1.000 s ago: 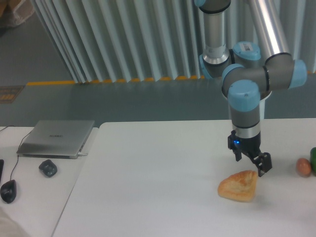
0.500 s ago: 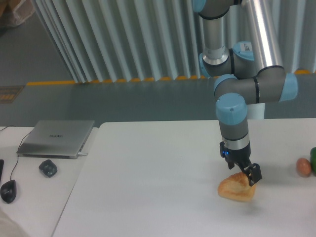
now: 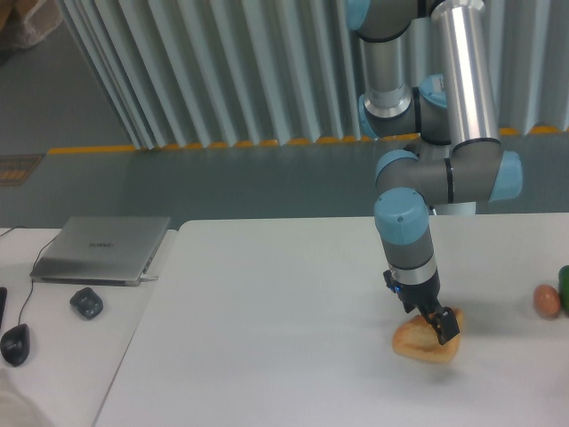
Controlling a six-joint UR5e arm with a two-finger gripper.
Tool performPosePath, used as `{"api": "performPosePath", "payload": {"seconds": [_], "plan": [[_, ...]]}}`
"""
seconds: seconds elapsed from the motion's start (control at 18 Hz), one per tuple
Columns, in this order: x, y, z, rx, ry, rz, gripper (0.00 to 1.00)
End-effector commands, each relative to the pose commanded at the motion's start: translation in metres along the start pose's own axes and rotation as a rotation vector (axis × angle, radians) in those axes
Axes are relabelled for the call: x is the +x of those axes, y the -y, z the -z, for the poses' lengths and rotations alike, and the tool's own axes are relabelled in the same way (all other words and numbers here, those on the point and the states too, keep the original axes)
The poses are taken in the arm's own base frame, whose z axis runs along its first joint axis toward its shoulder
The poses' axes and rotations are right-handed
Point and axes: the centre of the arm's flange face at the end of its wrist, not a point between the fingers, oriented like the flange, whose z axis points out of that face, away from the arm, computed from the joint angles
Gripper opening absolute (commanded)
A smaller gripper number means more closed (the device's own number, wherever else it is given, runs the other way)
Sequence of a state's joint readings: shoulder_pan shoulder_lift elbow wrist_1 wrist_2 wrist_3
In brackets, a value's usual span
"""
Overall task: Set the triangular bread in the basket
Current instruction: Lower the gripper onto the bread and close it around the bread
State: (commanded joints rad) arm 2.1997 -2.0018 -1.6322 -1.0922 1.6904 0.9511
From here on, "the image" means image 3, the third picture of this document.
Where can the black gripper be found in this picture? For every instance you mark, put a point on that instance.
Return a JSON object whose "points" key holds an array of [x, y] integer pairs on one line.
{"points": [[423, 299]]}

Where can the golden triangular bread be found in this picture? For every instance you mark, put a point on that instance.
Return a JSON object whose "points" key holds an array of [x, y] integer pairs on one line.
{"points": [[416, 339]]}

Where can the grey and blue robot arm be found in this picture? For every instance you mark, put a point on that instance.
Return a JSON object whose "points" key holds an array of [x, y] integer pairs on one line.
{"points": [[454, 111]]}

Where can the brown egg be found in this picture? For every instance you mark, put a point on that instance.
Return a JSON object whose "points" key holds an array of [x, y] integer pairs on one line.
{"points": [[546, 301]]}

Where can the green vegetable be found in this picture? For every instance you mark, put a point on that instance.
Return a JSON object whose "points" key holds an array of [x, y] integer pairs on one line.
{"points": [[563, 287]]}

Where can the silver closed laptop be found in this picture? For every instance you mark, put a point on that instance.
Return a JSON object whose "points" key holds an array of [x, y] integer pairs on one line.
{"points": [[102, 250]]}

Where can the white folding partition screen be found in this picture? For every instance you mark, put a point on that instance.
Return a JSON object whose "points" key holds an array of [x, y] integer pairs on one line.
{"points": [[209, 72]]}

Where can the black computer mouse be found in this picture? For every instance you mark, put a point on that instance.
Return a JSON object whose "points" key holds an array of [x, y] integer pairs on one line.
{"points": [[15, 345]]}

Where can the black keyboard edge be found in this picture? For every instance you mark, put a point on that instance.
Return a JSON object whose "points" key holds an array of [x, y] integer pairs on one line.
{"points": [[3, 300]]}

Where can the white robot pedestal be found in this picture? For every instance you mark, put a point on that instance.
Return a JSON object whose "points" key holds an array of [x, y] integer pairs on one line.
{"points": [[468, 209]]}

